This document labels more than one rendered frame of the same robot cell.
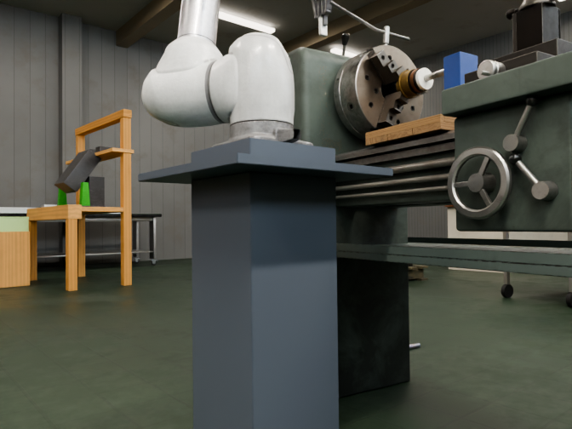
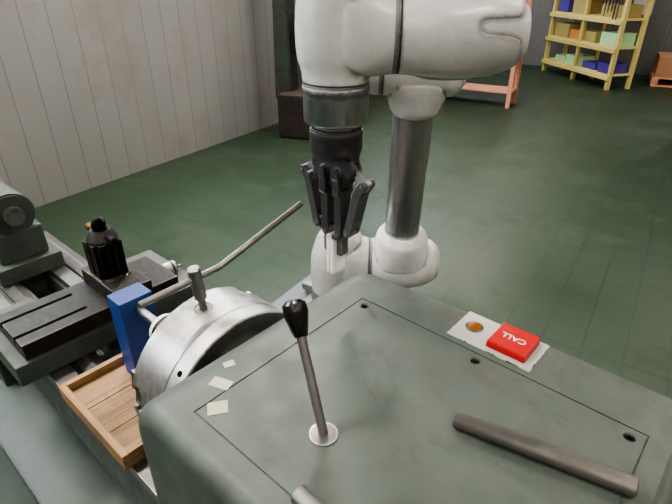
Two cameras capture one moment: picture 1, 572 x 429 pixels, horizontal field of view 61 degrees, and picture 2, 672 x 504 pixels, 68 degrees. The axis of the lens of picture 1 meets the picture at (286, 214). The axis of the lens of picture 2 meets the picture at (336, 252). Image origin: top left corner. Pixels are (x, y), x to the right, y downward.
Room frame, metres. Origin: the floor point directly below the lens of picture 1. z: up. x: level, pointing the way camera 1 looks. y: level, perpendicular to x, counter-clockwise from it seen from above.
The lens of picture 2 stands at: (2.47, -0.36, 1.75)
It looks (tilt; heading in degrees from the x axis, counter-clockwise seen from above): 29 degrees down; 163
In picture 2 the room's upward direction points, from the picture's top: straight up
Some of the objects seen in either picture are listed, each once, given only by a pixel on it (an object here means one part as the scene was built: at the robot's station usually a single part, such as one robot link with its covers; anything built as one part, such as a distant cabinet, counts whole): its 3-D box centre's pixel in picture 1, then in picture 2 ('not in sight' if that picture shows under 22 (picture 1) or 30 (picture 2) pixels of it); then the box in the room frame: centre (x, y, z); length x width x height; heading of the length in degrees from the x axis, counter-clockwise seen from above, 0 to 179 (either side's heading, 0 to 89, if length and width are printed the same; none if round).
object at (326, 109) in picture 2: not in sight; (335, 104); (1.81, -0.15, 1.59); 0.09 x 0.09 x 0.06
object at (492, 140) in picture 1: (512, 168); not in sight; (1.03, -0.48, 0.73); 0.27 x 0.12 x 0.27; 31
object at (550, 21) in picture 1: (536, 31); (105, 256); (1.15, -0.60, 1.07); 0.07 x 0.07 x 0.10; 31
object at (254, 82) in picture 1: (257, 82); (339, 257); (1.17, 0.07, 0.97); 0.18 x 0.16 x 0.22; 70
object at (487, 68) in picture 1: (488, 71); (172, 267); (1.04, -0.44, 0.95); 0.07 x 0.04 x 0.04; 121
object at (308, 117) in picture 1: (312, 120); (401, 498); (2.05, -0.12, 1.06); 0.59 x 0.48 x 0.39; 31
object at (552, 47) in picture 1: (527, 65); (116, 281); (1.16, -0.58, 1.00); 0.20 x 0.10 x 0.05; 31
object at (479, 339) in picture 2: not in sight; (494, 352); (1.97, 0.06, 1.23); 0.13 x 0.08 x 0.06; 31
